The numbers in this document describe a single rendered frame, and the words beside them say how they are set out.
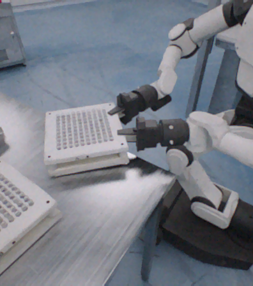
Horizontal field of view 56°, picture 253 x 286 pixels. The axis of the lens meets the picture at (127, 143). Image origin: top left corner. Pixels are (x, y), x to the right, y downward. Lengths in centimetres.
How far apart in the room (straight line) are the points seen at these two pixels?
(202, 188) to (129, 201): 71
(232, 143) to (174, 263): 99
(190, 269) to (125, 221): 95
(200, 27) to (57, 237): 90
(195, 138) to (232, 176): 126
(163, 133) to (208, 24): 51
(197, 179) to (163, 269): 55
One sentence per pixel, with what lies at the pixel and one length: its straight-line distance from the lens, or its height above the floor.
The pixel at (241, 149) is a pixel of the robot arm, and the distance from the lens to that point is 70.
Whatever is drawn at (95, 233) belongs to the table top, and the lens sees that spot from 64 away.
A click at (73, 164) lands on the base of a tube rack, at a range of 74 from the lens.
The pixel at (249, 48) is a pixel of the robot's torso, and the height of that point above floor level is 114.
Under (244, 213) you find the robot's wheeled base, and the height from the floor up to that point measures 35.
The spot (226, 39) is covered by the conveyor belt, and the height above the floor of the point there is 83.
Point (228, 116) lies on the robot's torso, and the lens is 115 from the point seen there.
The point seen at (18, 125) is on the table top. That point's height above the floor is 86.
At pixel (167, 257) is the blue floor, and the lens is 156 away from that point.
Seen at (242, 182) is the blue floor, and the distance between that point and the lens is 200.
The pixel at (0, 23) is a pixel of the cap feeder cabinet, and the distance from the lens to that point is 340.
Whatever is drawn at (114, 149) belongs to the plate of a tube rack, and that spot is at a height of 94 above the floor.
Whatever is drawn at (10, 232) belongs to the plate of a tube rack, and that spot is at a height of 94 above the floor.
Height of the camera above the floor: 143
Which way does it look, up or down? 43 degrees down
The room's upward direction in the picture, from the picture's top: straight up
